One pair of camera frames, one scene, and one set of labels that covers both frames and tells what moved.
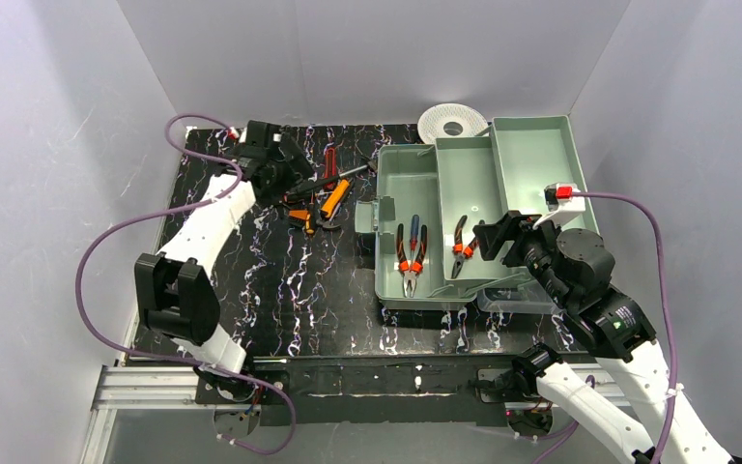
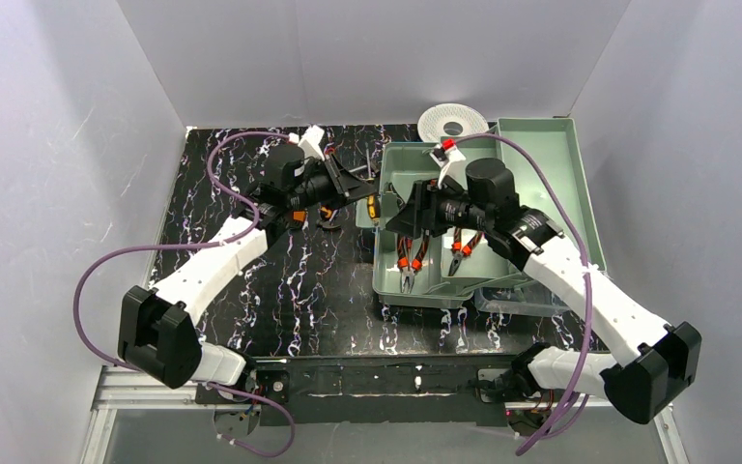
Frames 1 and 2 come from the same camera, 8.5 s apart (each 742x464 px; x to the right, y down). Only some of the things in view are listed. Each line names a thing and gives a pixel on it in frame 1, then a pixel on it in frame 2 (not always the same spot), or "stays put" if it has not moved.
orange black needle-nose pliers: [461, 251] stays put
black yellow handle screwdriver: [303, 215] → [374, 206]
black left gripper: [287, 168] → [335, 183]
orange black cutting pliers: [409, 270] stays put
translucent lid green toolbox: [507, 171] stays put
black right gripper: [510, 237] → [422, 209]
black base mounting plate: [341, 392] stays put
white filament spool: [431, 124] stays put
